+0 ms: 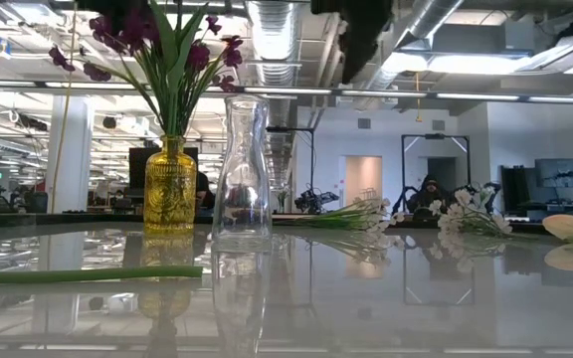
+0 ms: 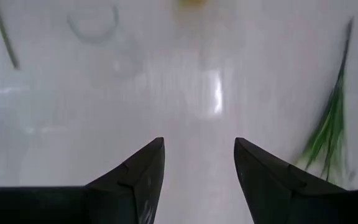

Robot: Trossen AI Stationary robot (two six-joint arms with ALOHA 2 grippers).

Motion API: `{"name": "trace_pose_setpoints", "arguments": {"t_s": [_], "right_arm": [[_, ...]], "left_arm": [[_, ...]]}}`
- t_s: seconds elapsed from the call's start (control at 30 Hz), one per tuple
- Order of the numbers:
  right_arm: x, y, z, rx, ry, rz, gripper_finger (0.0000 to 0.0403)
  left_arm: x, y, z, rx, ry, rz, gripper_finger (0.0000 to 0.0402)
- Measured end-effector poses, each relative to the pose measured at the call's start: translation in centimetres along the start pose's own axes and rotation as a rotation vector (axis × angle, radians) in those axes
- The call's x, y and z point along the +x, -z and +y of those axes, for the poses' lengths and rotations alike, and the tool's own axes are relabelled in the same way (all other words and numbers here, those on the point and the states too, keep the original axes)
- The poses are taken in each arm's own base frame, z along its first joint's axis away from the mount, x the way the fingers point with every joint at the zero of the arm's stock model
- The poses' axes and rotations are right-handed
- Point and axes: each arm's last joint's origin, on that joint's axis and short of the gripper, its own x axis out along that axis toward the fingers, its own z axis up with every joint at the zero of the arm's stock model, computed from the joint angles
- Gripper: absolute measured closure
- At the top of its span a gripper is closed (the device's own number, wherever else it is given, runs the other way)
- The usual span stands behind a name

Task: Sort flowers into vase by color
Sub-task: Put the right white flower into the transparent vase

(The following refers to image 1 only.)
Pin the small-blossom purple flower bunch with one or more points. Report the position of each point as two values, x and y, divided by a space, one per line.
198 55

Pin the person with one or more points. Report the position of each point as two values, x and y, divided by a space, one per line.
431 196
203 186

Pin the white small-blossom flower bunch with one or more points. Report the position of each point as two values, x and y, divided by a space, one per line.
366 211
475 221

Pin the black desk monitor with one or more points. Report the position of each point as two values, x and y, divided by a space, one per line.
515 189

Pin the cream artificial tulip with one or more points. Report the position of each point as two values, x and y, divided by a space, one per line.
92 275
565 226

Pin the silver slanted ventilation duct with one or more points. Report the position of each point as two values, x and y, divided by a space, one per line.
426 20

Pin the black table frame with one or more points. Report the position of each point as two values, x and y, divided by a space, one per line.
67 219

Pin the long overhead light bar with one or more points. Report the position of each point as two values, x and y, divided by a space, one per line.
391 93

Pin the black background robot arm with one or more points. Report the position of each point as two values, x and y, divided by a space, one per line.
314 201

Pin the grey wall vent grille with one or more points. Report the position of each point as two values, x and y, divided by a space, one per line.
438 125
364 124

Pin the clear glass vase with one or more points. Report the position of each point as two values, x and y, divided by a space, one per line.
242 164

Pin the black background rig frame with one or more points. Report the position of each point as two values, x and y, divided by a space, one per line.
436 136

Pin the grey desk monitor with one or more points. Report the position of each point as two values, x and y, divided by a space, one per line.
560 171

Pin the black round ceiling fixture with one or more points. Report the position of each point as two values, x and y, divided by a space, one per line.
110 122

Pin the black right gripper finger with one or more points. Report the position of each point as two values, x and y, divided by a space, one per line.
366 35

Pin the beige door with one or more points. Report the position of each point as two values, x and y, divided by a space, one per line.
363 189

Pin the yellow embossed glass vase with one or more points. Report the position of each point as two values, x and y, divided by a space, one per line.
169 194

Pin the white square column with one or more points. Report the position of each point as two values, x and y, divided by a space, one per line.
75 164

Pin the silver spiral ventilation duct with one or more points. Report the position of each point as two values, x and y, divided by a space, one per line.
272 30

